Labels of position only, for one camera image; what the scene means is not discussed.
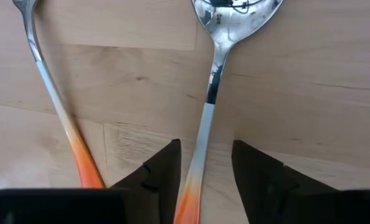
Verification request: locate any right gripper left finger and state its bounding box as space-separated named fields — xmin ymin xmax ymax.
xmin=110 ymin=139 xmax=183 ymax=224

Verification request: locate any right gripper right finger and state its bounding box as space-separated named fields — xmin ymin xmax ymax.
xmin=231 ymin=139 xmax=342 ymax=224

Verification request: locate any orange-handled metal fork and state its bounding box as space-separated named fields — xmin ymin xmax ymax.
xmin=12 ymin=0 xmax=107 ymax=189

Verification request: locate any orange-handled metal spoon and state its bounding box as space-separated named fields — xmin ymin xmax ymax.
xmin=173 ymin=0 xmax=284 ymax=224

